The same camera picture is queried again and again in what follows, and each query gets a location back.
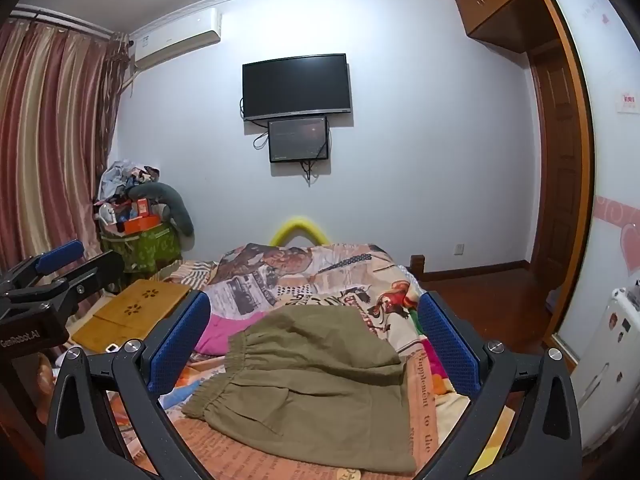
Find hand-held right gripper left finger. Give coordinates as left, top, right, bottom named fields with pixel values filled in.
left=44, top=290, right=221, bottom=480

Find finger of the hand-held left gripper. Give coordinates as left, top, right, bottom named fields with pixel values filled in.
left=0, top=240, right=85, bottom=296
left=10, top=250, right=126, bottom=311

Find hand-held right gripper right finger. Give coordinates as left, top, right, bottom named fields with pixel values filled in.
left=411, top=290, right=583, bottom=480

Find olive green pants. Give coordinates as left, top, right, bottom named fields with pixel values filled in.
left=181, top=305, right=418, bottom=476

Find pink cloth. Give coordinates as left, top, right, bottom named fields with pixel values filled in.
left=194, top=312, right=266, bottom=356

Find green patterned storage box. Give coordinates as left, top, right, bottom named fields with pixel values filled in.
left=100, top=225, right=183, bottom=273

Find yellow wooden board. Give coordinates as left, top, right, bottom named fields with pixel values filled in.
left=70, top=280, right=193, bottom=356

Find orange box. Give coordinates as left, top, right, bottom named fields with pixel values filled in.
left=122, top=215, right=161, bottom=235

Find pile of clothes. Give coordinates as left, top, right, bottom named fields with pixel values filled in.
left=97, top=160, right=161, bottom=206

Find grey plush pillow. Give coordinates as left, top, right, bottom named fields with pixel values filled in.
left=127, top=180, right=195, bottom=236

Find striped red curtain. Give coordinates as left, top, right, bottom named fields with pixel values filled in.
left=0, top=7, right=133, bottom=281

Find newspaper print blanket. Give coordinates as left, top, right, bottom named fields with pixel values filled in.
left=65, top=242, right=516, bottom=480

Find white appliance with stickers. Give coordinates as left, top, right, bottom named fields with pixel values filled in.
left=570, top=280, right=640, bottom=451

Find yellow foam arch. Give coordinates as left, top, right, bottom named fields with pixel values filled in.
left=270, top=216, right=331, bottom=248

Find brown wooden door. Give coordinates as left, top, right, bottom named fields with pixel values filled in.
left=527, top=42, right=583, bottom=306

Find white sliding wardrobe door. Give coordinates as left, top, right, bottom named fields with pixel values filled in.
left=550, top=0, right=640, bottom=361

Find white air conditioner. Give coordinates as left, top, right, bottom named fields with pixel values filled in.
left=131, top=7, right=222, bottom=68

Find wooden overhead cabinet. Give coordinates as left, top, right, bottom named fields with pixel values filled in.
left=447, top=0, right=556, bottom=53

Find small black wall monitor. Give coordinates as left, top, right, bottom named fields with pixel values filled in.
left=267, top=116, right=329, bottom=163

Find black wall television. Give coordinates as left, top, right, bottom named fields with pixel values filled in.
left=242, top=53, right=353, bottom=122

